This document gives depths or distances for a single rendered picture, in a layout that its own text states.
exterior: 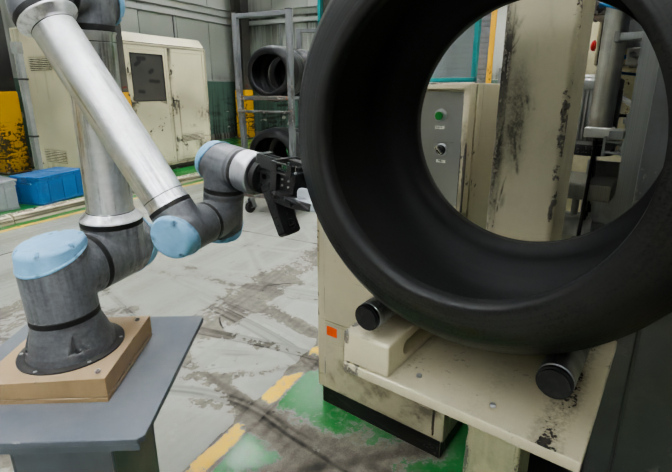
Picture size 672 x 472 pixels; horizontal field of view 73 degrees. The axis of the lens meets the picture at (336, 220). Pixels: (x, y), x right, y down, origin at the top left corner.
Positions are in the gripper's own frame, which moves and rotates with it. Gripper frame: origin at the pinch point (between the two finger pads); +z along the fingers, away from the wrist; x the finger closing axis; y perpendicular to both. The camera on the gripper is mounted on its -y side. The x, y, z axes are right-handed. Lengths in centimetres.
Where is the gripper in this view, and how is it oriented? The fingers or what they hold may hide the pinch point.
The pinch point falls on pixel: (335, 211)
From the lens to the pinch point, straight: 85.0
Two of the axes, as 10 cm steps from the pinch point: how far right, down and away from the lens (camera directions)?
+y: 1.0, -9.3, -3.5
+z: 7.9, 2.9, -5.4
